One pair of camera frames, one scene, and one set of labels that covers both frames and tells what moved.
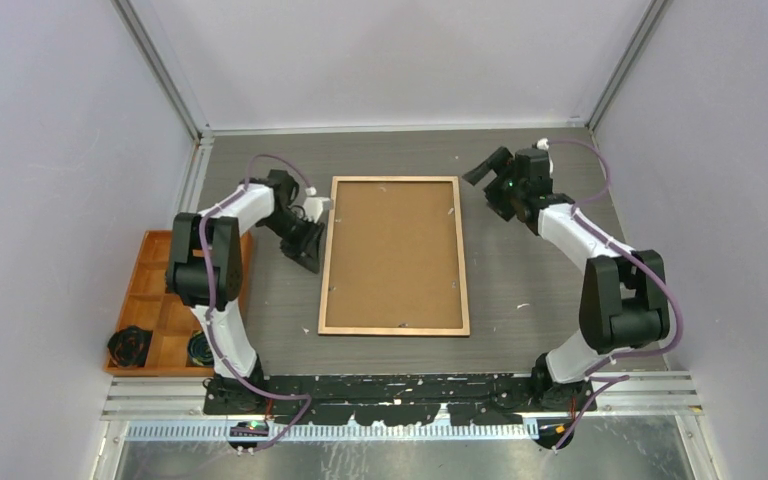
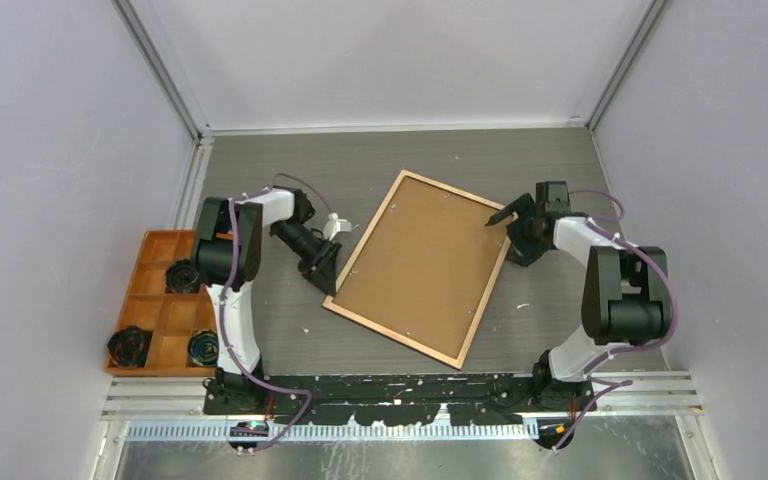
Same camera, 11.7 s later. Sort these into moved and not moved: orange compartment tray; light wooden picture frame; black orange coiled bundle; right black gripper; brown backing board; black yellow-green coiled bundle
Moved: light wooden picture frame; right black gripper; brown backing board
Not moved: orange compartment tray; black orange coiled bundle; black yellow-green coiled bundle
